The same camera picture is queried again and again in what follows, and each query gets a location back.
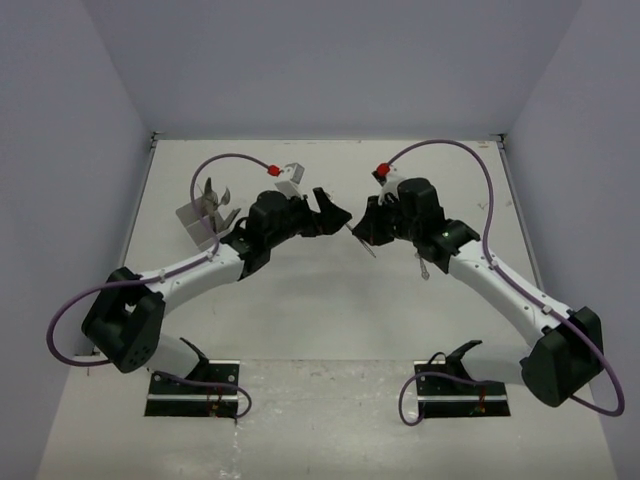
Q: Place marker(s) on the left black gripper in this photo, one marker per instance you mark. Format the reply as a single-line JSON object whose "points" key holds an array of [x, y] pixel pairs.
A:
{"points": [[326, 222]]}

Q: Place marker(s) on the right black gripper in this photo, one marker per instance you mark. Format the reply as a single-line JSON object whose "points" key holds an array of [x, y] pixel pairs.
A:
{"points": [[369, 228]]}

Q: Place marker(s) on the large steel spoon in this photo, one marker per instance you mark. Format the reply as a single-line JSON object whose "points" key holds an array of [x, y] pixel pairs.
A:
{"points": [[361, 242]]}

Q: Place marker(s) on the steel knife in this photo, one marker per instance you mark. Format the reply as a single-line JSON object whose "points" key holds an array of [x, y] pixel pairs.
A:
{"points": [[227, 221], [207, 188], [211, 208]]}

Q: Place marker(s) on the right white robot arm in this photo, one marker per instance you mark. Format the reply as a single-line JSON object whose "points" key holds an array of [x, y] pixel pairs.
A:
{"points": [[561, 344]]}

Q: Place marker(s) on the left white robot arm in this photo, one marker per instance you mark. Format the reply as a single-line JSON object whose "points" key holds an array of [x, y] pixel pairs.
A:
{"points": [[125, 321]]}

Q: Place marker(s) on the small ornate steel spoon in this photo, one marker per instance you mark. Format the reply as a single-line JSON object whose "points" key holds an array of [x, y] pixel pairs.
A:
{"points": [[425, 275]]}

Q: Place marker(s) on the clear plastic utensil container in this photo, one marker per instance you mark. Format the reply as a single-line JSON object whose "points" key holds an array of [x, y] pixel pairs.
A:
{"points": [[197, 225]]}

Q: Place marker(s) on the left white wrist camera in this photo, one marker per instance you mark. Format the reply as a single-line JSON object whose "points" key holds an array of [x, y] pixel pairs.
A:
{"points": [[288, 181]]}

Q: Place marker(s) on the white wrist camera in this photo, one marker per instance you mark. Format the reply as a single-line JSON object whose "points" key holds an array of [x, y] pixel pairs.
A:
{"points": [[389, 180], [288, 181]]}

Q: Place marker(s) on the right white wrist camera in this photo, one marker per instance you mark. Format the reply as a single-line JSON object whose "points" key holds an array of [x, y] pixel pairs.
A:
{"points": [[389, 180]]}

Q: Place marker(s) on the right corner metal bracket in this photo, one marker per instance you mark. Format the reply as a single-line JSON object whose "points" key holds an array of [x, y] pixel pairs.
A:
{"points": [[500, 140]]}

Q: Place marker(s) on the corner metal bracket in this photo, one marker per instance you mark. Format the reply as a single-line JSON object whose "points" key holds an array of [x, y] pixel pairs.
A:
{"points": [[156, 136], [500, 140]]}

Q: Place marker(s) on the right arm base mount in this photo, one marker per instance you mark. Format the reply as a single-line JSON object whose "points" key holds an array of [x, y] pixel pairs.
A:
{"points": [[445, 389]]}

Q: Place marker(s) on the left corner metal bracket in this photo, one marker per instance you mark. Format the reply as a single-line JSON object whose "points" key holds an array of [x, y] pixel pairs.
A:
{"points": [[156, 136]]}

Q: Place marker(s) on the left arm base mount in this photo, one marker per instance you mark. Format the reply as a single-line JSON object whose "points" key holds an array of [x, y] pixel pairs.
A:
{"points": [[185, 383]]}

